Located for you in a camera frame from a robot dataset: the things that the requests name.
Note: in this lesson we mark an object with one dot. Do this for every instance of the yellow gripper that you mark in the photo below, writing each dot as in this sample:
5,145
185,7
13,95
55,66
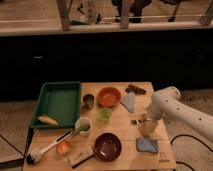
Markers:
147,126

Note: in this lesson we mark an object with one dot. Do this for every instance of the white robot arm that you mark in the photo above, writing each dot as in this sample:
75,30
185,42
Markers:
166,101

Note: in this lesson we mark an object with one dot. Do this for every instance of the dark purple bowl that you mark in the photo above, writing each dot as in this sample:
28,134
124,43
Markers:
107,147

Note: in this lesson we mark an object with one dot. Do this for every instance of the orange bowl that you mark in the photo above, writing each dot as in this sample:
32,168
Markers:
108,97

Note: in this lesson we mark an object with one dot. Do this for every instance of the blue sponge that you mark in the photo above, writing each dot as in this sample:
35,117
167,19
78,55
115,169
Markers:
147,145

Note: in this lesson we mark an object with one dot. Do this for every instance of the grey blue cloth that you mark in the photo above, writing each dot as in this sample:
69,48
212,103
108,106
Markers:
128,101

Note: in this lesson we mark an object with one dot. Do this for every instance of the dark grape bunch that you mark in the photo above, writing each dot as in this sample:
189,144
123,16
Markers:
135,89

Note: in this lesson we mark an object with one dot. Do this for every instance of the small green cup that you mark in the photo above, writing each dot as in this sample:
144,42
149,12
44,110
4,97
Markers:
104,114

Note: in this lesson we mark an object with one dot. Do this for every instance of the green spoon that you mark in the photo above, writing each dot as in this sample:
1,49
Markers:
81,128

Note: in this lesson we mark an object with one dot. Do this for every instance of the white mug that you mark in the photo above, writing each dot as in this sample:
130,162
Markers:
82,121

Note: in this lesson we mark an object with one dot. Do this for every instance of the small metal cup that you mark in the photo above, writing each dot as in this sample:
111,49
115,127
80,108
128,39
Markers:
88,100

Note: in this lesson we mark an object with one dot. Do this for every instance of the wooden block tool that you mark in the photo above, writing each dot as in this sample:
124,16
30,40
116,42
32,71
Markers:
80,158

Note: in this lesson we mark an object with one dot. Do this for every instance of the peach fruit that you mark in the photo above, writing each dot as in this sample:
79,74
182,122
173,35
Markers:
63,148

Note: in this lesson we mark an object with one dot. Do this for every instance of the green plastic tray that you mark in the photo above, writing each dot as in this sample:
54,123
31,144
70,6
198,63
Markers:
59,101

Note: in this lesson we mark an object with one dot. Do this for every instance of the white dish brush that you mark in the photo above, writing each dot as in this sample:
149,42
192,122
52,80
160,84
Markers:
35,155

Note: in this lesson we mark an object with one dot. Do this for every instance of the wooden shelf rail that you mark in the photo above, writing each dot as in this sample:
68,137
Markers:
48,17

